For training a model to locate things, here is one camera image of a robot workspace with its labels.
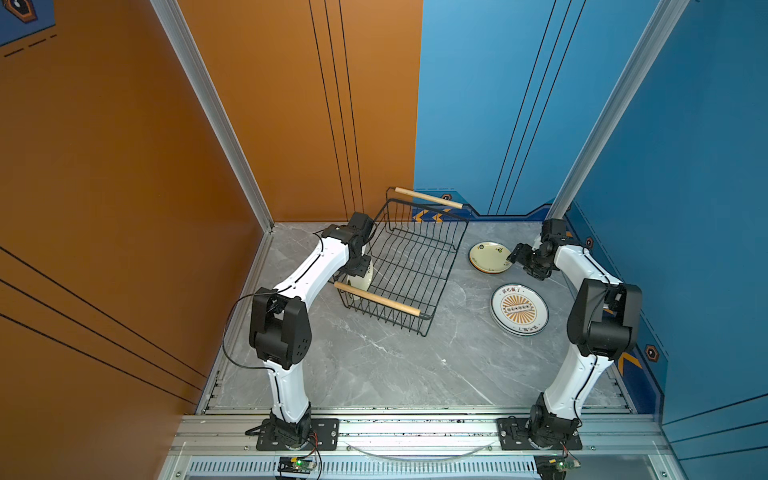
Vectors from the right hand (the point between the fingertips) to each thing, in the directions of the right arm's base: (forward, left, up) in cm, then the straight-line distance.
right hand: (516, 261), depth 98 cm
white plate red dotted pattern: (-14, +1, -6) cm, 16 cm away
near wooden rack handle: (+21, +28, +11) cm, 37 cm away
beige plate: (+7, +6, -6) cm, 11 cm away
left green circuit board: (-54, +64, -9) cm, 85 cm away
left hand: (-5, +53, +6) cm, 54 cm away
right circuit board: (-55, +3, -9) cm, 55 cm away
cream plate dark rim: (-5, +52, -4) cm, 52 cm away
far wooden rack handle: (-21, +44, +11) cm, 50 cm away
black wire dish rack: (+13, +34, -5) cm, 36 cm away
